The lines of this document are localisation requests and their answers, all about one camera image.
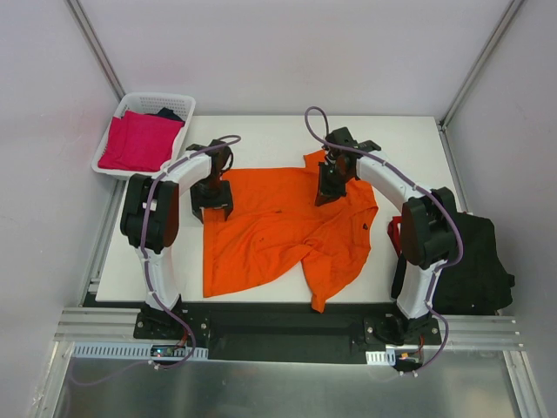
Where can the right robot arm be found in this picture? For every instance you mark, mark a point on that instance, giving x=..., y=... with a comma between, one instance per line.
x=428, y=236

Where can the right white cable duct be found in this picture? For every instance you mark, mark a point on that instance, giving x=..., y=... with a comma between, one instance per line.
x=381, y=358

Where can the aluminium frame post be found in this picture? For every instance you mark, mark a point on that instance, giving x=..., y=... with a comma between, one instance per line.
x=505, y=21
x=83, y=22

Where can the pink t shirt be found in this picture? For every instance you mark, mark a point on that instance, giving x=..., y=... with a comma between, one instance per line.
x=139, y=142

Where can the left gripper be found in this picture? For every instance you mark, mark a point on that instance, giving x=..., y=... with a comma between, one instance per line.
x=211, y=201

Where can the orange t shirt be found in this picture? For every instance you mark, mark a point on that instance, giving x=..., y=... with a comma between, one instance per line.
x=276, y=225

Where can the left aluminium frame post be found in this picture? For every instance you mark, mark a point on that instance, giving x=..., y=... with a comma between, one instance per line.
x=83, y=22

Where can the white plastic basket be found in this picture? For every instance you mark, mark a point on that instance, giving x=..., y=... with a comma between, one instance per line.
x=148, y=103

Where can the red t shirt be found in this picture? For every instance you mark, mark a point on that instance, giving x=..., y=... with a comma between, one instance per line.
x=393, y=232

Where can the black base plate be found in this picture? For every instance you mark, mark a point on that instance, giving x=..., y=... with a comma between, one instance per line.
x=288, y=332

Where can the right aluminium frame post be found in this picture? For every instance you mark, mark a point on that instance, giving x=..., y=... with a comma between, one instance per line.
x=505, y=21

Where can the dark navy t shirt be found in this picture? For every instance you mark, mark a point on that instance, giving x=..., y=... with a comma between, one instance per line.
x=169, y=114

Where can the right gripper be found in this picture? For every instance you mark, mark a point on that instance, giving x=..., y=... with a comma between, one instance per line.
x=330, y=188

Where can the left white cable duct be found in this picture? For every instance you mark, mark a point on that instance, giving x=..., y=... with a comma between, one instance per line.
x=137, y=351

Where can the white cable duct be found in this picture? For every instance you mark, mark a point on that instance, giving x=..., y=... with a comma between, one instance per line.
x=137, y=351
x=381, y=358

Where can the black t shirt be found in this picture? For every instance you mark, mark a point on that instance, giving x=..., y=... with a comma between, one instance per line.
x=478, y=284

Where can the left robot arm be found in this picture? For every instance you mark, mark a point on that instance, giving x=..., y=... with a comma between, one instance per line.
x=150, y=222

